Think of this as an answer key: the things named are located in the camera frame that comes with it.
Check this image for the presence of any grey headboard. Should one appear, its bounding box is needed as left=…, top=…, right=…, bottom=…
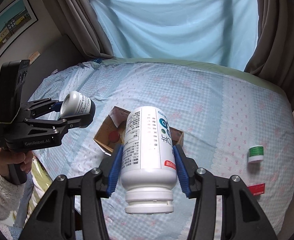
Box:
left=20, top=34, right=87, bottom=98

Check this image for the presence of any pale folded bedding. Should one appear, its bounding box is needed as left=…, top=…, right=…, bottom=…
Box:
left=15, top=155, right=53, bottom=230

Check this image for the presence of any framed wall poster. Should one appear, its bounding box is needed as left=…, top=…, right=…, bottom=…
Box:
left=0, top=0, right=39, bottom=75

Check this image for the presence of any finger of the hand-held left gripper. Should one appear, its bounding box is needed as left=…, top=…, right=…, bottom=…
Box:
left=25, top=97, right=63, bottom=118
left=25, top=112, right=95, bottom=136

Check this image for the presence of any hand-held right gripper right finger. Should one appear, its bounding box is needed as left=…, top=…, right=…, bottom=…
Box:
left=172, top=144, right=278, bottom=240

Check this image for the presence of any person's left hand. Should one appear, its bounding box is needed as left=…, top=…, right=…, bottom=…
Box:
left=0, top=149, right=34, bottom=178

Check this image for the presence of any brown curtain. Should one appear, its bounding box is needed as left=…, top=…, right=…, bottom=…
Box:
left=244, top=0, right=294, bottom=103
left=48, top=0, right=115, bottom=58

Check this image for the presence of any small red box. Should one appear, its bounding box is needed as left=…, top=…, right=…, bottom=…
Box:
left=246, top=183, right=266, bottom=195

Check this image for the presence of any cardboard box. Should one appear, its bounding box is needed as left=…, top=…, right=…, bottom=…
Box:
left=93, top=106, right=185, bottom=157

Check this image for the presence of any small beige box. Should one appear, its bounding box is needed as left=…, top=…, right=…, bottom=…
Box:
left=28, top=51, right=41, bottom=64

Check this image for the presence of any small white bottle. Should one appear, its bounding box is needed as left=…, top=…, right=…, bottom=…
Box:
left=60, top=91, right=96, bottom=128

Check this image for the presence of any light blue quilt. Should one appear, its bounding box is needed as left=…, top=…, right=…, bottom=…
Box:
left=30, top=61, right=117, bottom=110

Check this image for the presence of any small white jar green label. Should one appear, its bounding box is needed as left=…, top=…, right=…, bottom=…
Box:
left=247, top=145, right=265, bottom=164

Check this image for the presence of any large white pill bottle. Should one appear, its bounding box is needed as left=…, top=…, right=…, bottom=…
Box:
left=119, top=106, right=179, bottom=215

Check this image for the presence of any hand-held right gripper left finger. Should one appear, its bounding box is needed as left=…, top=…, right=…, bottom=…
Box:
left=25, top=145, right=125, bottom=240

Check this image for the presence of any light blue hanging cloth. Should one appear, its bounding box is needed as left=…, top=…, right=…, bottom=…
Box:
left=87, top=0, right=260, bottom=72

